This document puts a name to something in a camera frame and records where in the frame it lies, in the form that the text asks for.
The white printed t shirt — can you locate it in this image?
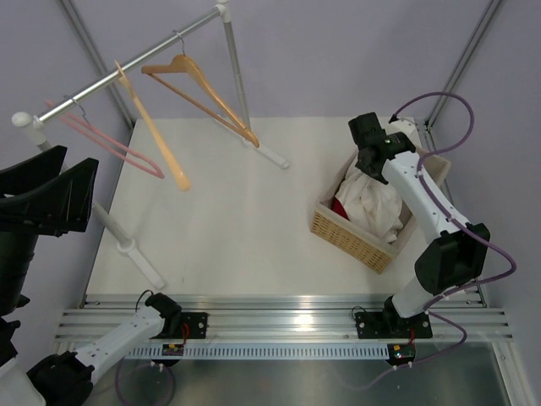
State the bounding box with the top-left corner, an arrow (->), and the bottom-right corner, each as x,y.
334,162 -> 403,243

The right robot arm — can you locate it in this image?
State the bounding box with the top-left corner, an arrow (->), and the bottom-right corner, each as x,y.
348,112 -> 490,339

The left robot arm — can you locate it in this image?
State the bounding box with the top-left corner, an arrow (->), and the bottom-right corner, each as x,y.
1,145 -> 183,405

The pink hanger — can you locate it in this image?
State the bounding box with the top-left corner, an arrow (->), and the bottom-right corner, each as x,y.
59,107 -> 165,179

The light wooden hanger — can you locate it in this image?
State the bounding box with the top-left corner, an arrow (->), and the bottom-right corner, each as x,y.
114,61 -> 191,191

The clothes rack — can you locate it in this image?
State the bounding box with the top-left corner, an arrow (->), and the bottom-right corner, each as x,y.
12,1 -> 290,289

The pink cloth in basket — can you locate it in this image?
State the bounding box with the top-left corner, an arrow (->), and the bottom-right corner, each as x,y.
331,197 -> 349,221

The wicker basket with liner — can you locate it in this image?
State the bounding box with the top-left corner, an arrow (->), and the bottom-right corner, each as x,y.
310,145 -> 451,275

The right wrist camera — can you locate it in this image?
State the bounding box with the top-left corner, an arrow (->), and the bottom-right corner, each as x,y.
385,118 -> 417,138

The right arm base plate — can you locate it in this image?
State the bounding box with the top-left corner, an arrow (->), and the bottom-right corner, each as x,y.
354,311 -> 433,340

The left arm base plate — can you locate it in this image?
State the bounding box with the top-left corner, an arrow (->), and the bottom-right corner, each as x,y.
132,310 -> 210,341

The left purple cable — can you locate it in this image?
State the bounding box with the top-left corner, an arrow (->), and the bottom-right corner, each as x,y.
113,348 -> 177,406

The white cable duct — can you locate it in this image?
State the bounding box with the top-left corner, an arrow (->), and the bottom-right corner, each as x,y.
124,343 -> 390,361

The aluminium rail frame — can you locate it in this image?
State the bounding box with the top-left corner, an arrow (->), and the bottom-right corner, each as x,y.
53,118 -> 512,343

